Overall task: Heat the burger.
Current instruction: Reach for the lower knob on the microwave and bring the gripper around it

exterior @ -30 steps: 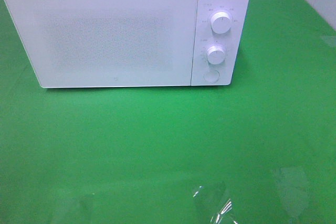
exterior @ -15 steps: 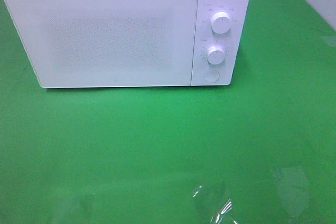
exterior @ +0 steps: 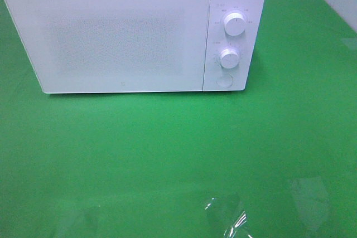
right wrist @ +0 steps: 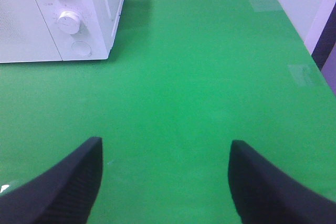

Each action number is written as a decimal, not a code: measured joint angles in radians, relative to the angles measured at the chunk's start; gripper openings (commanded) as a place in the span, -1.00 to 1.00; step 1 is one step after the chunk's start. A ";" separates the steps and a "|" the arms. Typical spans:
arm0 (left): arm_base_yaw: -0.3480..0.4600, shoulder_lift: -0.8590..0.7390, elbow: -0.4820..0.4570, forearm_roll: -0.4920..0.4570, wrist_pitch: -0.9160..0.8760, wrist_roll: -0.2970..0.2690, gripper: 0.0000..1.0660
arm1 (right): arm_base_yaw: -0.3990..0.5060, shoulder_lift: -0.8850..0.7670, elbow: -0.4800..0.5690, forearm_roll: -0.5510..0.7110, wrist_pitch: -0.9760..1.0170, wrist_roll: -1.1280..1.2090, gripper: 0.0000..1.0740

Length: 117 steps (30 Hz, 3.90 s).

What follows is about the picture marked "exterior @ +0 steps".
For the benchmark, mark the round door release button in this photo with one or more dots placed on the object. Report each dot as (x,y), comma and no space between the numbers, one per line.
(225,81)

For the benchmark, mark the white microwave knob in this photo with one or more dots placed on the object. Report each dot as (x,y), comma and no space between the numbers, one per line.
(234,23)
(229,58)

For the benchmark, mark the white microwave door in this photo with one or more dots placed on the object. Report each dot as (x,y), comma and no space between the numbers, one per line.
(110,46)

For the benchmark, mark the green table cloth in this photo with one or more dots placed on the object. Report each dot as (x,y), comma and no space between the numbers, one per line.
(145,165)

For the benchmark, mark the clear plastic film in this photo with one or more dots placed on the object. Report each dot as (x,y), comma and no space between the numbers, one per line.
(227,216)

